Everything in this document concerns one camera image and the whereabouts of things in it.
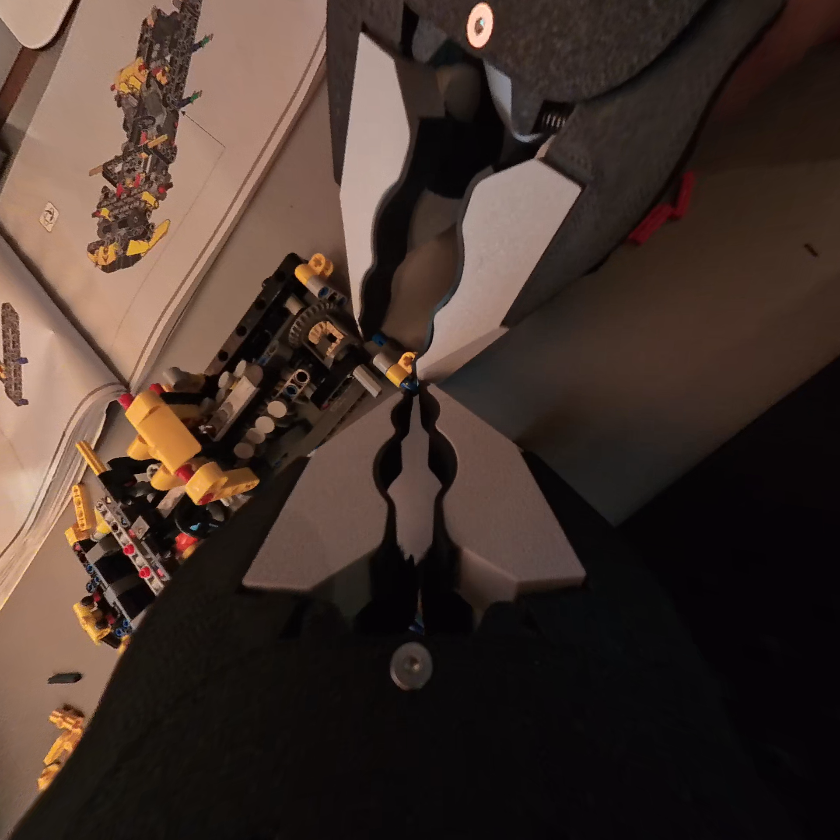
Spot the open lego instruction booklet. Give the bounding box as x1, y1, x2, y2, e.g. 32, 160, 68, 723
0, 0, 329, 595

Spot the black yellow lego car chassis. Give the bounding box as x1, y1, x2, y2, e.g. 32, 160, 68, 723
66, 252, 404, 647

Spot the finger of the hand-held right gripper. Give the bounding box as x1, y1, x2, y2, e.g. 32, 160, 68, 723
415, 156, 586, 383
338, 31, 448, 337

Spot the red lego piece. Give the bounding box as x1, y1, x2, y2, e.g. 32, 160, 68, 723
625, 171, 698, 247

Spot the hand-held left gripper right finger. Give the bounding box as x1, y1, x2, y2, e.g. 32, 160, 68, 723
419, 382, 588, 606

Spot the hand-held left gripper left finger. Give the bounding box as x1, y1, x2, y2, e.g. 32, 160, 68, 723
241, 392, 419, 596

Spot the small yellow grey lego connector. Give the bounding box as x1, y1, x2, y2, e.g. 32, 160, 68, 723
369, 333, 419, 395

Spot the yellow thick lego beam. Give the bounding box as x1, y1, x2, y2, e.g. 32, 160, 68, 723
38, 727, 85, 791

